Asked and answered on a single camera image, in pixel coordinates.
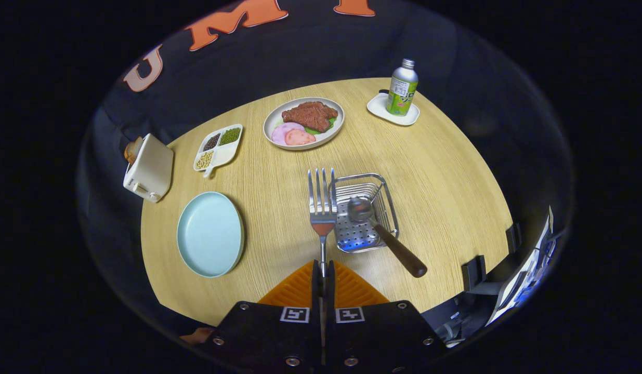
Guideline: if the white printed board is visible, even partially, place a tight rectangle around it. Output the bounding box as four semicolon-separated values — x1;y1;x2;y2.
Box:
487;205;555;328

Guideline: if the light blue round plate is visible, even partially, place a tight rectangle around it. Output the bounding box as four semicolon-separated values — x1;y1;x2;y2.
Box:
176;191;245;278

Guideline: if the metal spoon wooden handle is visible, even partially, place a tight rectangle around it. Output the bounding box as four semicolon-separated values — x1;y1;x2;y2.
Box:
347;196;428;278

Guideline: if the brown toast slice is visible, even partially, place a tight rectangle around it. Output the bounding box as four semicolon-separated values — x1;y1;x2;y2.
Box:
124;136;145;165

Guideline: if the pale pink ham slice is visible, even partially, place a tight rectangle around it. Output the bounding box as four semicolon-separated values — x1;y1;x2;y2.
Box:
271;122;306;146

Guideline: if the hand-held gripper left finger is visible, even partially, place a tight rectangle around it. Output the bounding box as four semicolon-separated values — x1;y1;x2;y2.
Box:
199;260;322;370

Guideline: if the white sectioned condiment tray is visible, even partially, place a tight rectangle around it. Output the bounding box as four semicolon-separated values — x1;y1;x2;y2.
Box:
193;124;244;179

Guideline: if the green lettuce leaf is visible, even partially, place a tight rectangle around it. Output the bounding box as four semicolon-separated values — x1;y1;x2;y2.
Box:
305;117;337;136

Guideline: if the brown grilled meat piece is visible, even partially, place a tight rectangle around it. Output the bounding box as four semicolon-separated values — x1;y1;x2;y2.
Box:
281;101;339;133

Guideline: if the metal fork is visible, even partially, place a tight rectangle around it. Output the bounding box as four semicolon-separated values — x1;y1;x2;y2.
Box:
307;167;338;278

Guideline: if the white toaster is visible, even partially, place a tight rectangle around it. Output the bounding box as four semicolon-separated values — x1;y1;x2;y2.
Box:
123;133;174;203

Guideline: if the beige round dinner plate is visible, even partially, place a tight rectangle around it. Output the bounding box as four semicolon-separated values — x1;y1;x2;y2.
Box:
263;97;346;151

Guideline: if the silver green drink bottle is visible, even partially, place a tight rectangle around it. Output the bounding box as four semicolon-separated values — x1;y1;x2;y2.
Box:
386;58;419;116

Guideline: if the white square coaster dish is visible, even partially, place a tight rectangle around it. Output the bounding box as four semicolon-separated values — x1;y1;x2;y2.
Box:
366;91;421;127

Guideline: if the black bracket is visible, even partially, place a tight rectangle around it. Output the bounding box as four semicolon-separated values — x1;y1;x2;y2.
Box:
506;222;523;254
461;255;488;291

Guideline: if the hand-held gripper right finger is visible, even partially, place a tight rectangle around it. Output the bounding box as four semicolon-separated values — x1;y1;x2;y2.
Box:
326;260;449;372

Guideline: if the metal wire cutlery basket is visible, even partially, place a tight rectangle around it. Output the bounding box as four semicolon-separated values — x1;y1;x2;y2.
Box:
329;172;400;254

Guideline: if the reddish pink ham slice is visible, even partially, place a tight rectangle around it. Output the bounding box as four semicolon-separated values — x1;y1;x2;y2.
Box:
284;129;317;146

